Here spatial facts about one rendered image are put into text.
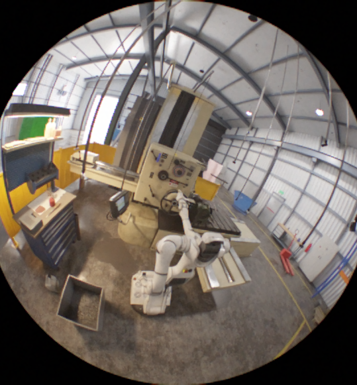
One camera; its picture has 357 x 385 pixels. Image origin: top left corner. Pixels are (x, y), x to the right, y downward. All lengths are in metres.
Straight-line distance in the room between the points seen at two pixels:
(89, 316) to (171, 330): 1.11
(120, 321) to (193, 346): 1.08
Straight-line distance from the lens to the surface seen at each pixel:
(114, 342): 2.03
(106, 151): 4.43
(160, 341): 2.10
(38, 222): 1.54
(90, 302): 1.76
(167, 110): 2.32
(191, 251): 0.71
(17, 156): 1.71
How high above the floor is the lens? 2.02
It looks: 21 degrees down
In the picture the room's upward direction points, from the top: 24 degrees clockwise
